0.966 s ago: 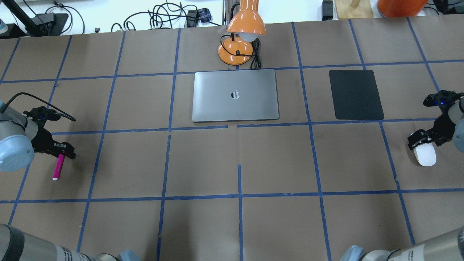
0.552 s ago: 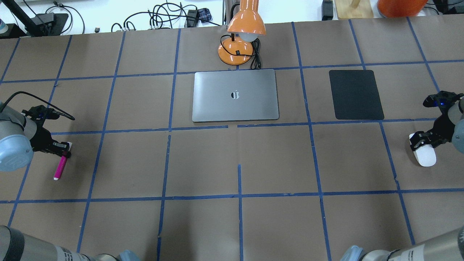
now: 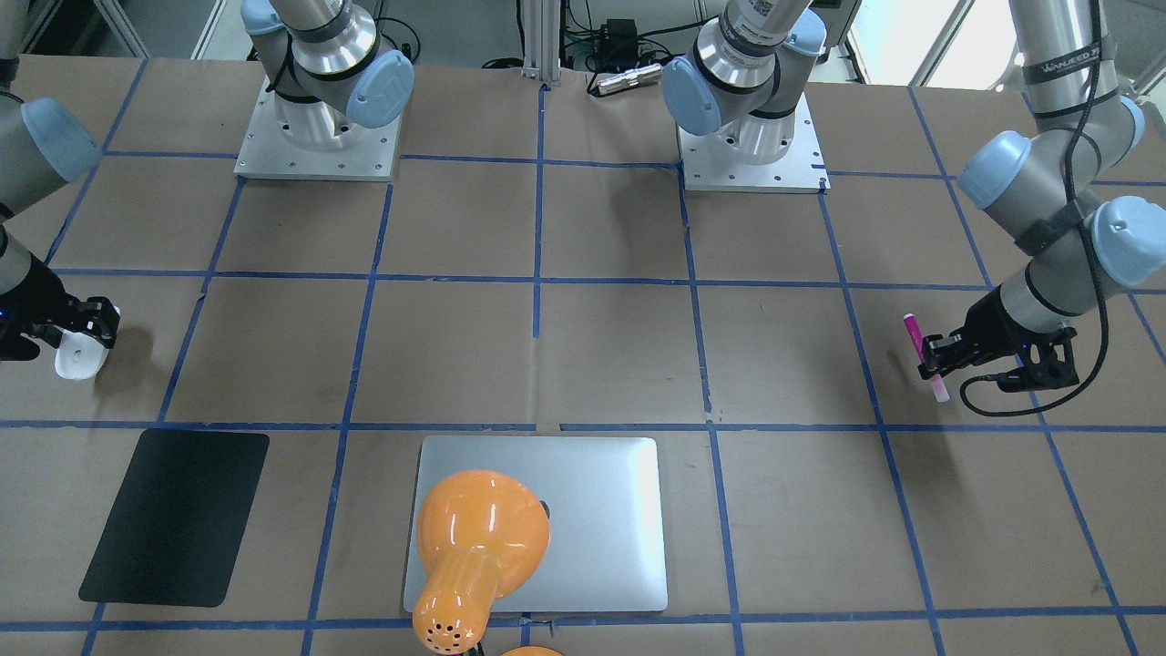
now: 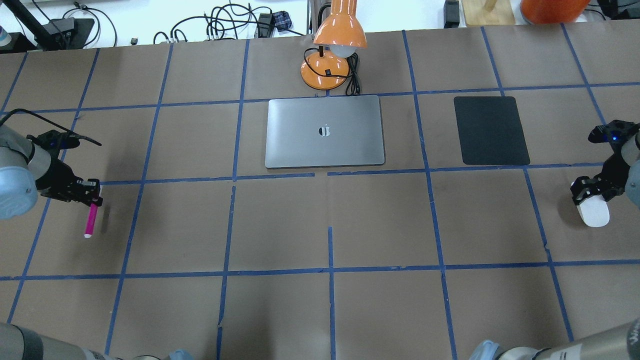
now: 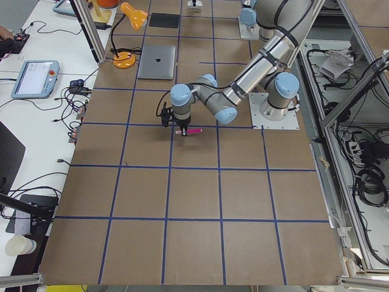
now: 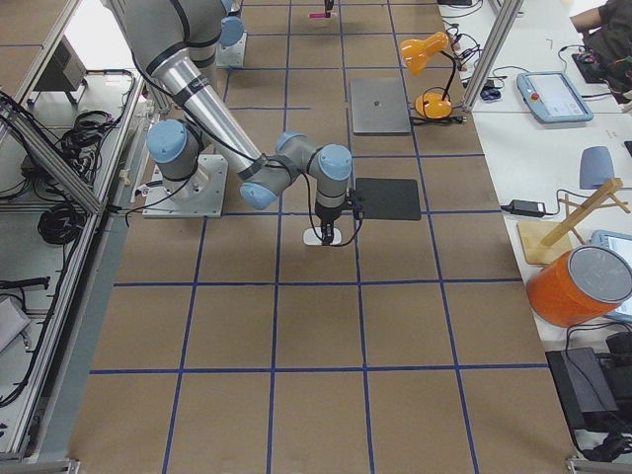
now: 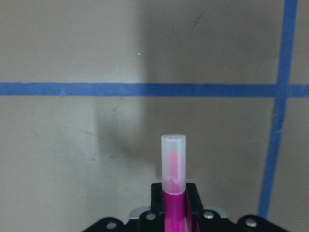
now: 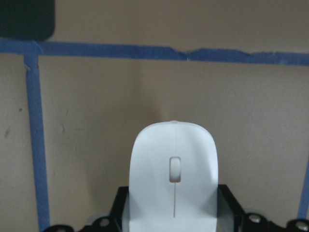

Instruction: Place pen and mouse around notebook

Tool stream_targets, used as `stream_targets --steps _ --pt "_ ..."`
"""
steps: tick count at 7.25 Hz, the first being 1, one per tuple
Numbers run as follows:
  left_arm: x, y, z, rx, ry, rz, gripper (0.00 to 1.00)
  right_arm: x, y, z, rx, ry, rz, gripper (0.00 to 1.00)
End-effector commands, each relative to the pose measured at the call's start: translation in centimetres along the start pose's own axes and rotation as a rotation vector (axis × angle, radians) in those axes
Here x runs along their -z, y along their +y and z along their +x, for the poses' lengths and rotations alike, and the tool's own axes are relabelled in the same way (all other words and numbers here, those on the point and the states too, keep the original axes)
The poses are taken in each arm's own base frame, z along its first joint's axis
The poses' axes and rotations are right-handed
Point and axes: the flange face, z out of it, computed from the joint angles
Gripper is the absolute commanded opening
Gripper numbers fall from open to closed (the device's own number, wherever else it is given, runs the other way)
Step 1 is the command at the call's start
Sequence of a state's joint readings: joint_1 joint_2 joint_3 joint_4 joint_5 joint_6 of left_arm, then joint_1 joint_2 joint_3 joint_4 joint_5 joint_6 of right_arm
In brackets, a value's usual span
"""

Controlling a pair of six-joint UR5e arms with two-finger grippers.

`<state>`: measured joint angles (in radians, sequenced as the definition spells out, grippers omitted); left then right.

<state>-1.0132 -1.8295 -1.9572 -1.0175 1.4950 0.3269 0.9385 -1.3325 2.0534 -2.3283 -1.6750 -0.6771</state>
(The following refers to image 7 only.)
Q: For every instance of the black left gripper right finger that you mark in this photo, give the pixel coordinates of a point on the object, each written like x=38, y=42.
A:
x=193, y=207

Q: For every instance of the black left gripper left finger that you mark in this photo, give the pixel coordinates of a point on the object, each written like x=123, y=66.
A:
x=157, y=205

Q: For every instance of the pink highlighter pen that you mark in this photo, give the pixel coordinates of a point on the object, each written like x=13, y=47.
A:
x=173, y=160

